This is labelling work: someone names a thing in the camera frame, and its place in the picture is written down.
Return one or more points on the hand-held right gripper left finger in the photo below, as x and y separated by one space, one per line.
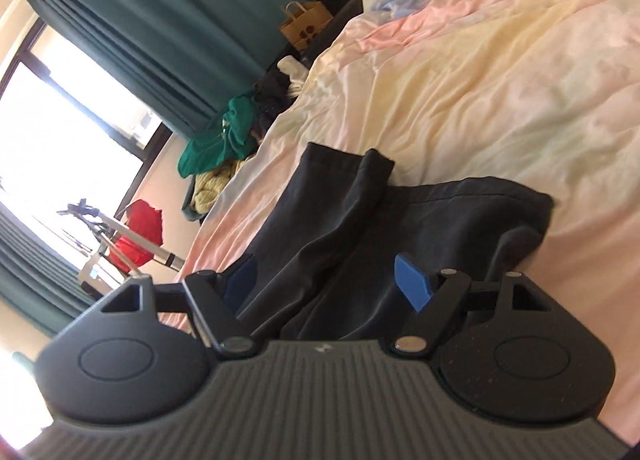
241 282

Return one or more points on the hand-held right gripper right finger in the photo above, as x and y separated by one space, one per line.
412 282

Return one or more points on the metal clothes stand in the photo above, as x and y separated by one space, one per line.
145 245

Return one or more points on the black clothes pile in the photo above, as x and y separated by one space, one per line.
272 100

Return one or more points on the pale yellow knit garment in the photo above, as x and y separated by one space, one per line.
212 187

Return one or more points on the red garment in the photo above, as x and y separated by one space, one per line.
142 225

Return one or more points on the green garment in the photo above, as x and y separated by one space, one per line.
220 140

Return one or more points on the teal curtain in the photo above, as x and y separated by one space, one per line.
175 15
30 280

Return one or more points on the pastel bed duvet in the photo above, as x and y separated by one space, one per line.
500 90

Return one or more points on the white cloth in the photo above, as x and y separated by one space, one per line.
292 71

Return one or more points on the window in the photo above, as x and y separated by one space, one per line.
50 130

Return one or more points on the brown paper bag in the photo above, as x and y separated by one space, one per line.
305 25

